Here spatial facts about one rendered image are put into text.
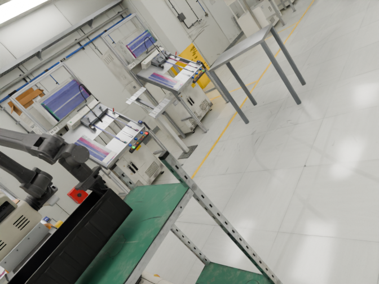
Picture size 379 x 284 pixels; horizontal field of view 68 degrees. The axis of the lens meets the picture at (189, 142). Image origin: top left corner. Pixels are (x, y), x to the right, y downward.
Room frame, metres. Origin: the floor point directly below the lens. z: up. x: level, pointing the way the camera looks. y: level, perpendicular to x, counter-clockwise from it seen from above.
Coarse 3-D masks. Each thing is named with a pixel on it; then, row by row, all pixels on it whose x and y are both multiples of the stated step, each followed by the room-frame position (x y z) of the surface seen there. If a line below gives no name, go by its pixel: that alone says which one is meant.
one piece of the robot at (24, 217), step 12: (24, 204) 1.30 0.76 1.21; (36, 204) 1.33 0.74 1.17; (12, 216) 1.26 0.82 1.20; (24, 216) 1.28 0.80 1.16; (36, 216) 1.30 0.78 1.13; (0, 228) 1.22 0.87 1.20; (12, 228) 1.24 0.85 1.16; (24, 228) 1.26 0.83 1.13; (0, 240) 1.21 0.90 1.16; (12, 240) 1.23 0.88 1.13; (0, 252) 1.19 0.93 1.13
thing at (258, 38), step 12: (252, 36) 3.05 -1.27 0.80; (264, 36) 2.70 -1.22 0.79; (276, 36) 2.94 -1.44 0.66; (240, 48) 2.93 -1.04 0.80; (264, 48) 2.66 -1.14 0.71; (216, 60) 3.31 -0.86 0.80; (228, 60) 2.93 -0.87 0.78; (276, 60) 2.67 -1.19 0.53; (288, 60) 2.95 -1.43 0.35; (240, 84) 3.41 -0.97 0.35; (288, 84) 2.64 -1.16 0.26; (228, 96) 3.11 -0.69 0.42; (252, 96) 3.42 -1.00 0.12
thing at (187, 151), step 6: (150, 108) 3.61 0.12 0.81; (162, 120) 3.63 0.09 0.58; (162, 126) 3.65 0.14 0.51; (168, 126) 3.63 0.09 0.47; (168, 132) 3.64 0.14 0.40; (174, 132) 3.64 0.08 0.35; (174, 138) 3.62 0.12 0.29; (180, 144) 3.61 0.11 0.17; (186, 150) 3.62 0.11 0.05; (192, 150) 3.56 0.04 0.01; (180, 156) 3.68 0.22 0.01; (186, 156) 3.54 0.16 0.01
